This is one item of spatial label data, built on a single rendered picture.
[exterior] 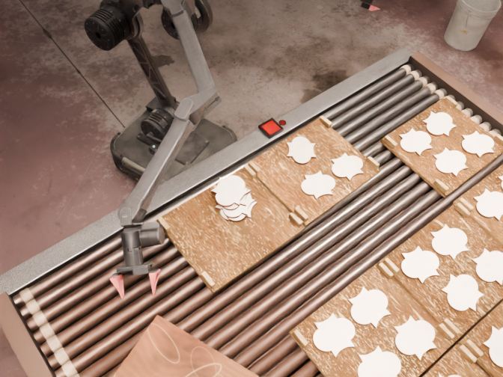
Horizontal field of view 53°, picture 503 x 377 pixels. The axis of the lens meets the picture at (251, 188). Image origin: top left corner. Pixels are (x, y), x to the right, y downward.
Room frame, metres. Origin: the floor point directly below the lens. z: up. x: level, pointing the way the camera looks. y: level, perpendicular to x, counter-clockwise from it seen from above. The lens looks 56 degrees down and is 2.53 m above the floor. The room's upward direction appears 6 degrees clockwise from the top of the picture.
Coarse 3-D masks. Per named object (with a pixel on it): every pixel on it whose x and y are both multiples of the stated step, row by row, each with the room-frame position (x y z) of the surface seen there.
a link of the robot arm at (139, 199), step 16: (176, 112) 1.06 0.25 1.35; (176, 128) 1.04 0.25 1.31; (192, 128) 1.06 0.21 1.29; (160, 144) 0.99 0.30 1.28; (176, 144) 0.99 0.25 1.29; (160, 160) 0.94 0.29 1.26; (144, 176) 0.90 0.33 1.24; (160, 176) 0.90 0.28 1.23; (144, 192) 0.85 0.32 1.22; (144, 208) 0.82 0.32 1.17
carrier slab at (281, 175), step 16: (304, 128) 1.42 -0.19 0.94; (320, 128) 1.43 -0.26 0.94; (320, 144) 1.34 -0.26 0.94; (336, 144) 1.35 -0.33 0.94; (256, 160) 1.23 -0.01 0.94; (272, 160) 1.24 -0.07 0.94; (288, 160) 1.24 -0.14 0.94; (320, 160) 1.26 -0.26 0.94; (256, 176) 1.16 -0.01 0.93; (272, 176) 1.16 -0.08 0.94; (288, 176) 1.17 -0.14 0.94; (368, 176) 1.21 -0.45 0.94; (272, 192) 1.09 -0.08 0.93; (288, 192) 1.09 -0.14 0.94; (336, 192) 1.11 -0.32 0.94; (352, 192) 1.13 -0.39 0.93; (288, 208) 1.02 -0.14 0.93; (304, 208) 1.03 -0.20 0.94; (320, 208) 1.03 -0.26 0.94; (304, 224) 0.96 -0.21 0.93
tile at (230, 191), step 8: (224, 184) 1.06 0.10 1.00; (232, 184) 1.06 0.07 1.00; (240, 184) 1.06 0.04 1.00; (216, 192) 1.02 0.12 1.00; (224, 192) 1.02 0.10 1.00; (232, 192) 1.02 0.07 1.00; (240, 192) 1.03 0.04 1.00; (248, 192) 1.03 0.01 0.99; (216, 200) 0.98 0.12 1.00; (224, 200) 0.99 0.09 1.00; (232, 200) 0.99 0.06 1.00
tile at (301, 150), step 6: (294, 138) 1.35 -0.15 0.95; (300, 138) 1.35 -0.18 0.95; (306, 138) 1.36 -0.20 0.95; (288, 144) 1.32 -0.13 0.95; (294, 144) 1.32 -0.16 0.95; (300, 144) 1.32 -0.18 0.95; (306, 144) 1.33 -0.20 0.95; (312, 144) 1.33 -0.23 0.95; (294, 150) 1.29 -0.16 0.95; (300, 150) 1.29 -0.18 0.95; (306, 150) 1.29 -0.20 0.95; (312, 150) 1.30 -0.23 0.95; (288, 156) 1.26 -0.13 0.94; (294, 156) 1.26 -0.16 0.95; (300, 156) 1.26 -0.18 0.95; (306, 156) 1.26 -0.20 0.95; (312, 156) 1.27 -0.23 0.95; (300, 162) 1.23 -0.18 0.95; (306, 162) 1.24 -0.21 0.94
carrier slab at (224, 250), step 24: (240, 168) 1.18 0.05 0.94; (264, 192) 1.08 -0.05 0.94; (168, 216) 0.94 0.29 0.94; (192, 216) 0.95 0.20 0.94; (216, 216) 0.96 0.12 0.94; (264, 216) 0.97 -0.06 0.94; (288, 216) 0.98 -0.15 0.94; (192, 240) 0.85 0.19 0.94; (216, 240) 0.86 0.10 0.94; (240, 240) 0.87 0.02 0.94; (264, 240) 0.88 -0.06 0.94; (288, 240) 0.89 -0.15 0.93; (192, 264) 0.76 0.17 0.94; (216, 264) 0.76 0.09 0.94; (240, 264) 0.77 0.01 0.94; (216, 288) 0.68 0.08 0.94
